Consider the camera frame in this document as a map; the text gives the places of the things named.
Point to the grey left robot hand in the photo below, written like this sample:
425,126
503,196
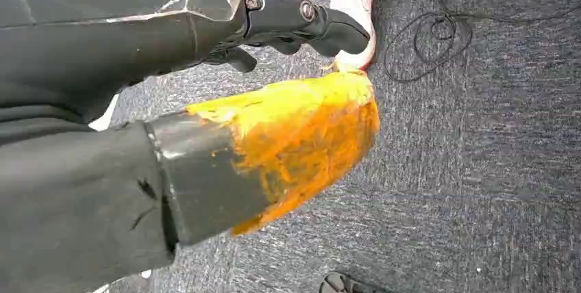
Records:
113,177

